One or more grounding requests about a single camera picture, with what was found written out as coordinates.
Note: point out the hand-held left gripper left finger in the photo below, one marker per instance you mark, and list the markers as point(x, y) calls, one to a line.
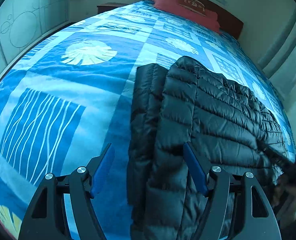
point(102, 171)

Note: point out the black puffer jacket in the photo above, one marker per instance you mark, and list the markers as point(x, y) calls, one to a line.
point(213, 105)

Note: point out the wooden nightstand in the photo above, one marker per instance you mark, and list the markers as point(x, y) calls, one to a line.
point(107, 7)

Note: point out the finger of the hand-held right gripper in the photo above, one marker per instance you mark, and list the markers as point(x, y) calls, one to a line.
point(283, 158)

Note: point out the blue patterned bedspread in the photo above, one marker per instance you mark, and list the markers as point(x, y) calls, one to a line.
point(50, 80)

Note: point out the pale curtain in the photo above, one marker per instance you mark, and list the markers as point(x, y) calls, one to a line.
point(285, 45)

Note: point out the red pillow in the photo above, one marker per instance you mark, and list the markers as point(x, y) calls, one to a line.
point(168, 1)

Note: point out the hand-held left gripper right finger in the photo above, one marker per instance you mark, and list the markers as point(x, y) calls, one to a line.
point(195, 170)

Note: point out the wooden bed headboard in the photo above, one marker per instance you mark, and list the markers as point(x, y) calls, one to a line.
point(228, 20)

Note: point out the wardrobe with circle pattern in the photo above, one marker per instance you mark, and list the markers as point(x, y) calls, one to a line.
point(20, 25)

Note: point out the brown printed cushion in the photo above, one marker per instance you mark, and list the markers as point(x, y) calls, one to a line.
point(191, 5)

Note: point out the white wall socket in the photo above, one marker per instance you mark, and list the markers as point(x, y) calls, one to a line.
point(221, 0)

